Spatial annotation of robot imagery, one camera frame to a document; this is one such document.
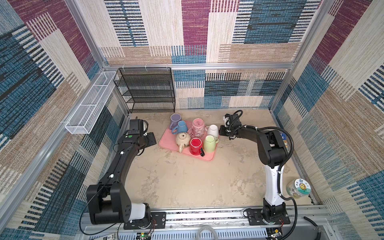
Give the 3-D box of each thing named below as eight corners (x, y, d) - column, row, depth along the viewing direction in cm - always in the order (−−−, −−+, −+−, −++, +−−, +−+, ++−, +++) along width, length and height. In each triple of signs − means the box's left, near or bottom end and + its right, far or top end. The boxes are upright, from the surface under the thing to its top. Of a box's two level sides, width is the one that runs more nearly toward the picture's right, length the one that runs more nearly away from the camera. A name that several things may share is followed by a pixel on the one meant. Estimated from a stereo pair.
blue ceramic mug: (173, 135, 107) (171, 127, 99) (174, 128, 111) (172, 120, 103) (187, 135, 107) (186, 127, 99) (187, 128, 110) (186, 120, 103)
